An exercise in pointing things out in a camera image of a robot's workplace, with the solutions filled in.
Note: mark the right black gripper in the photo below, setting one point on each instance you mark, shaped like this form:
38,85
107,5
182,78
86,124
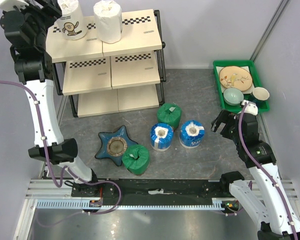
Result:
224,116

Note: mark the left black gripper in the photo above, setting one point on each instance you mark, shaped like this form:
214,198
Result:
49,12

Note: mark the white cartoon-print roll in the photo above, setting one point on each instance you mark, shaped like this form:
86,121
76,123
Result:
72,22

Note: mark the plain white roll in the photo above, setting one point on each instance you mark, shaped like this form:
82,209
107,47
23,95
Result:
108,21

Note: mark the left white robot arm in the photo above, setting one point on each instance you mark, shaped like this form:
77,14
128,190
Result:
26,27

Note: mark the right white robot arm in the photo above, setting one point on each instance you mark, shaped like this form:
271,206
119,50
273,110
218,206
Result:
273,215

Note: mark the green roll near shelf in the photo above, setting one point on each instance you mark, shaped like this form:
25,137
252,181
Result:
169,113

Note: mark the beige three-tier shelf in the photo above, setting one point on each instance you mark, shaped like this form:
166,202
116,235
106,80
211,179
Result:
102,78

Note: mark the celadon ceramic bowl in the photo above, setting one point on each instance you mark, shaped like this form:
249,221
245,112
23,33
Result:
233,96

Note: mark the blue roll right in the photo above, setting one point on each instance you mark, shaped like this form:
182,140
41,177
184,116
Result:
191,134

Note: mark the blue roll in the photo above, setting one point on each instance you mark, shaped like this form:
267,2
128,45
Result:
161,136
191,134

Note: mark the bird-painted ceramic plate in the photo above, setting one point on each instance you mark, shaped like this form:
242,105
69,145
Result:
235,77

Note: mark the dark green white-lined cup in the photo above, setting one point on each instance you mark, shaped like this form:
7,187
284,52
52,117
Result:
260,94

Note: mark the blue roll left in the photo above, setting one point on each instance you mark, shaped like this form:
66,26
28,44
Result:
161,136

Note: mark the green roll front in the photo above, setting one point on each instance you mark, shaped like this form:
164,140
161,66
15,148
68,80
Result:
136,159

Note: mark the blue star-shaped dish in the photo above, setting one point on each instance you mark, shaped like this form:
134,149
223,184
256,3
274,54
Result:
114,145

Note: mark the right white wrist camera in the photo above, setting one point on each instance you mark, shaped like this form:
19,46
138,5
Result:
251,107

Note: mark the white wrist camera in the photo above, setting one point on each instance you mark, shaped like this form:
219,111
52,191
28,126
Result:
9,5
251,107

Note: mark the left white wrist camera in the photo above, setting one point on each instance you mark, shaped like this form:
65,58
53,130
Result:
9,5

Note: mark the slotted cable duct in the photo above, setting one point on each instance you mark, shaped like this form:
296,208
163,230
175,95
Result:
89,204

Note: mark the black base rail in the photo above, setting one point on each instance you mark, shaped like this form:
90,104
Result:
152,190

